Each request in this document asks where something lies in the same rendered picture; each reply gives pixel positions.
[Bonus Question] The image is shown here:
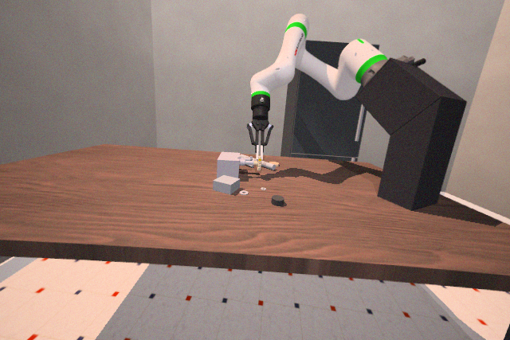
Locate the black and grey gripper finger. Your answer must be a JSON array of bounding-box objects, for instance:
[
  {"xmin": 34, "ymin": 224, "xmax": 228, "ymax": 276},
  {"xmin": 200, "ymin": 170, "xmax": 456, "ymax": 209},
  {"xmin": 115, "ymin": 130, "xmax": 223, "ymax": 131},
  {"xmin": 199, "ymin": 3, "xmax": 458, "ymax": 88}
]
[
  {"xmin": 261, "ymin": 122, "xmax": 274, "ymax": 161},
  {"xmin": 247, "ymin": 121, "xmax": 259, "ymax": 161}
]

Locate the dark grey short cylinder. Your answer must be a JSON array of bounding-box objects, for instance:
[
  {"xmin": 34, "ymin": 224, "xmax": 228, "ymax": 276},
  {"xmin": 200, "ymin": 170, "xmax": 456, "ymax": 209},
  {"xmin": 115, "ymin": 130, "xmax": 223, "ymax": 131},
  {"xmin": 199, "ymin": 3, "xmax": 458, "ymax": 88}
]
[{"xmin": 271, "ymin": 195, "xmax": 284, "ymax": 206}]

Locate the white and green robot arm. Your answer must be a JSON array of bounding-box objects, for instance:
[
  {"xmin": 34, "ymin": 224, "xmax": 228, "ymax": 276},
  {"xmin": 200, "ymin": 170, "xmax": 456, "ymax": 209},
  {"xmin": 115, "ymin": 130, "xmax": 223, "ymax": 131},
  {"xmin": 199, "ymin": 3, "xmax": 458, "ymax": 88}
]
[{"xmin": 250, "ymin": 14, "xmax": 388, "ymax": 110}]

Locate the long pale grey bar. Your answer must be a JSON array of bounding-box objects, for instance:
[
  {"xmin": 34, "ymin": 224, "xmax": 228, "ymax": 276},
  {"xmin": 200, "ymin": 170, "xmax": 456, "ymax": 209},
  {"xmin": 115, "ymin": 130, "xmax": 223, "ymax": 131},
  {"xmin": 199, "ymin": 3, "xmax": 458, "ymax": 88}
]
[{"xmin": 240, "ymin": 154, "xmax": 276, "ymax": 170}]

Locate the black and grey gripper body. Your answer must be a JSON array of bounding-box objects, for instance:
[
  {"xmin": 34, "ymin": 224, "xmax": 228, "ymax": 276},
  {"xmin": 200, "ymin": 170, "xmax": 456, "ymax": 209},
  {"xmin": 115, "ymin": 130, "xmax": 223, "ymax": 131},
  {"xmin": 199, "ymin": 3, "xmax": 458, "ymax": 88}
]
[{"xmin": 251, "ymin": 106, "xmax": 269, "ymax": 131}]

